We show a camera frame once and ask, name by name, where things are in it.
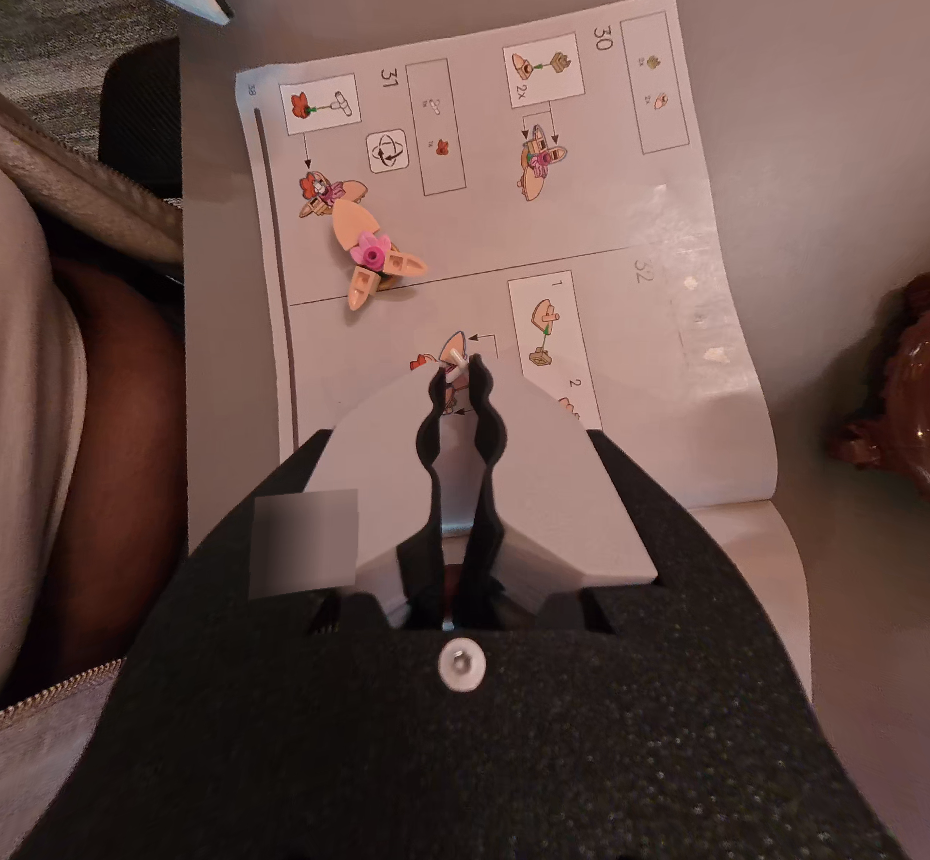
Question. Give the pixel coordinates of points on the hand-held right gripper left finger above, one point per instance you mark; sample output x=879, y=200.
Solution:
x=378, y=453

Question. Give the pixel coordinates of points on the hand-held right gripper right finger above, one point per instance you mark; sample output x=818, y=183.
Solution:
x=559, y=482

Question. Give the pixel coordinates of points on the person in beige jacket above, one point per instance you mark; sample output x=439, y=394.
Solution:
x=94, y=199

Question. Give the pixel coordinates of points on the carved brown wooden stand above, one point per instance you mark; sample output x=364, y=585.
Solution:
x=901, y=380

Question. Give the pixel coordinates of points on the black chair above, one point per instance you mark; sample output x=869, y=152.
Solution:
x=142, y=119

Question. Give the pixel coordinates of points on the grey desk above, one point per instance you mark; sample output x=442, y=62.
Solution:
x=799, y=148

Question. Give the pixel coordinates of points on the brick instruction booklet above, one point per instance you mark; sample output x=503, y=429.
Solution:
x=508, y=221

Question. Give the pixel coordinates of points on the beige shirt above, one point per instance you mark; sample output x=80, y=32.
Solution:
x=36, y=402

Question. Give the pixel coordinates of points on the person's leg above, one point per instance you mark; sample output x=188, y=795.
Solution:
x=123, y=439

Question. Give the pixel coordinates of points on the peach and pink brick flower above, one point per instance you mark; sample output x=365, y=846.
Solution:
x=354, y=224

